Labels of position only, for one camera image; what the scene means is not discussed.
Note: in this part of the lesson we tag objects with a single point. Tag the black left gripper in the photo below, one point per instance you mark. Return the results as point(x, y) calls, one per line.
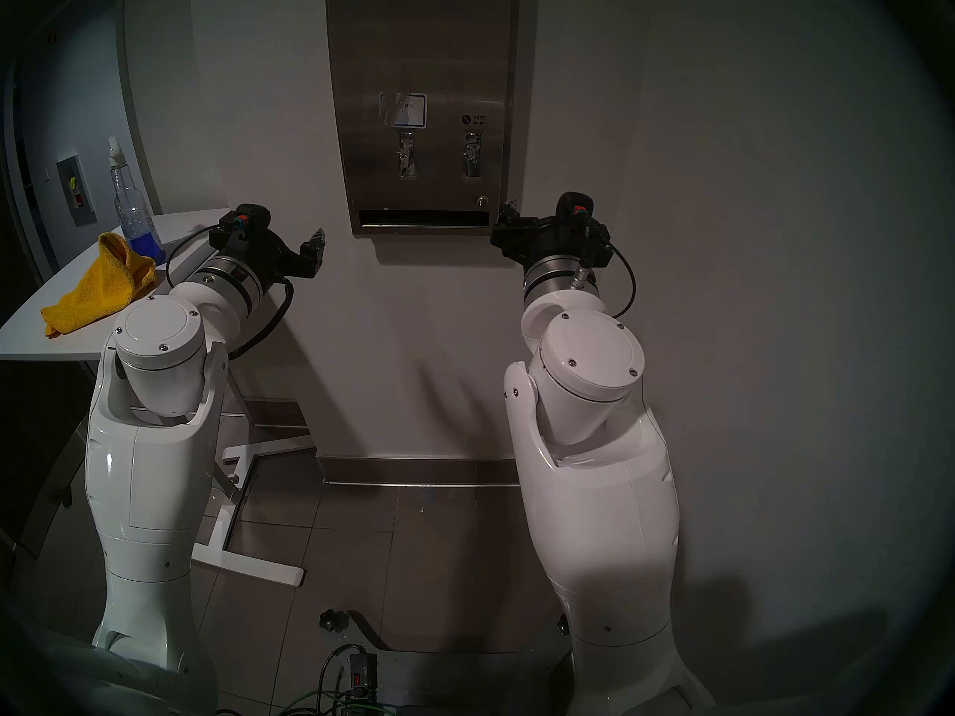
point(257, 252)

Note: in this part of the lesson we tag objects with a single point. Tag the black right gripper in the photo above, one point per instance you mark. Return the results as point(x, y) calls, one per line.
point(545, 241)

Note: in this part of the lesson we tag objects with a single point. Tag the clear spray bottle blue cleaner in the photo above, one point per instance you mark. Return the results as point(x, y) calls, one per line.
point(134, 207)

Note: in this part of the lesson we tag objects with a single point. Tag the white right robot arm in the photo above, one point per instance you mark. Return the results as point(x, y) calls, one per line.
point(597, 498)

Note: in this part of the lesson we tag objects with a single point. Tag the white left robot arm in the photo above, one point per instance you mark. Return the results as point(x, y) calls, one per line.
point(149, 483)

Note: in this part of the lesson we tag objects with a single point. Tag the chrome dispenser lever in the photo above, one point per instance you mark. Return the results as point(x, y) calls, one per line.
point(406, 155)
point(472, 155)

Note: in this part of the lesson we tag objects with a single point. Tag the white blue-edged sticker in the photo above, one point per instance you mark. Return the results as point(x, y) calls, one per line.
point(406, 110)

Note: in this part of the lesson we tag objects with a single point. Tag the yellow microfibre cloth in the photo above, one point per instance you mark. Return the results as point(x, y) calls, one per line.
point(97, 289)

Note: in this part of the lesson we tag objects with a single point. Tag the white folding table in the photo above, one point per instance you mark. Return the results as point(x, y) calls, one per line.
point(254, 569)

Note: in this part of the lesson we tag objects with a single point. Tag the black star knob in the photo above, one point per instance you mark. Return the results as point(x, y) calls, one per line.
point(334, 620)

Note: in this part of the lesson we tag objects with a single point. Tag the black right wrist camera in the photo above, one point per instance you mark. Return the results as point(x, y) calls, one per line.
point(576, 203)

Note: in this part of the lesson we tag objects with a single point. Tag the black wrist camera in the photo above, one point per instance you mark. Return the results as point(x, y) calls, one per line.
point(248, 216)
point(576, 203)

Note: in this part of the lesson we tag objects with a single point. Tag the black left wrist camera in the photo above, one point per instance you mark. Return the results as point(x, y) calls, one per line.
point(248, 216)

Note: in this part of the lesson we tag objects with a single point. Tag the stainless steel wall dispenser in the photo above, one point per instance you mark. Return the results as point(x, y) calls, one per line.
point(425, 66)

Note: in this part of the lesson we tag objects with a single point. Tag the grey wall switch box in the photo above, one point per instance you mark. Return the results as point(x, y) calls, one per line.
point(76, 189)

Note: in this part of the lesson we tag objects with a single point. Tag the black red-switch power box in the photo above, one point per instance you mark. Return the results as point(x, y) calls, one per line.
point(361, 673)

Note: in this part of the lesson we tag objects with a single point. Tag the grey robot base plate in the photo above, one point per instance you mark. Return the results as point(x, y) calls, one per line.
point(462, 681)

